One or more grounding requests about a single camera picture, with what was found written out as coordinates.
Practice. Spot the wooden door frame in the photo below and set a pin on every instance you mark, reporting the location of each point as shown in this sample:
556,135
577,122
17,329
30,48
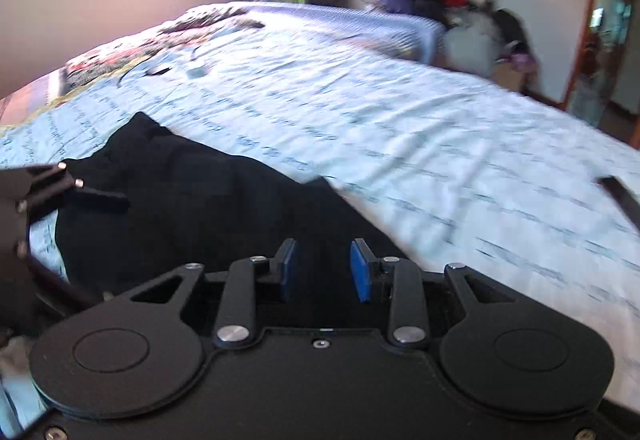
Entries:
582,19

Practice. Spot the black pants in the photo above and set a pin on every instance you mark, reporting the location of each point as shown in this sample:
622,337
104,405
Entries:
200,200

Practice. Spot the bed with light blue sheet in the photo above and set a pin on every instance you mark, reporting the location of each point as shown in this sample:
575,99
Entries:
400,119

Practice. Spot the cardboard box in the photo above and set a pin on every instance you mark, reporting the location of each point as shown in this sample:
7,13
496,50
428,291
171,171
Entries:
510,77

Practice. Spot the blue striped blanket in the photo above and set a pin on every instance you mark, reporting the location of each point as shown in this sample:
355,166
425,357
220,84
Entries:
350,24

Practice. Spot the purple cloth item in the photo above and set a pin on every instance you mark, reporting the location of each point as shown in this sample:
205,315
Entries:
522,60

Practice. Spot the grey cloth bundle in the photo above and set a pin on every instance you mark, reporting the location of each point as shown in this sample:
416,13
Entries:
470,44

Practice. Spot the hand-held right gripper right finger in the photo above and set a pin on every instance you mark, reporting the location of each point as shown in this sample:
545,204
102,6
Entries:
360,277

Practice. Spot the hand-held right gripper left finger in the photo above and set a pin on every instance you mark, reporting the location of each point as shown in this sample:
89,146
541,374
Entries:
287,272

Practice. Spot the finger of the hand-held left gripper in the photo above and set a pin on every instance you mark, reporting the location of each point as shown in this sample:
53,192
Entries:
60,285
75,192

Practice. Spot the floral quilt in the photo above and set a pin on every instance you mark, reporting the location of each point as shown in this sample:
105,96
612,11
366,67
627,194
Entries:
150,42

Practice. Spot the black bag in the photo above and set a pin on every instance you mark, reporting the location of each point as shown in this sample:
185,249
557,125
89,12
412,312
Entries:
510,32

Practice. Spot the black smartphone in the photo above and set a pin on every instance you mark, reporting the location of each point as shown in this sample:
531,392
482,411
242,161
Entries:
619,196

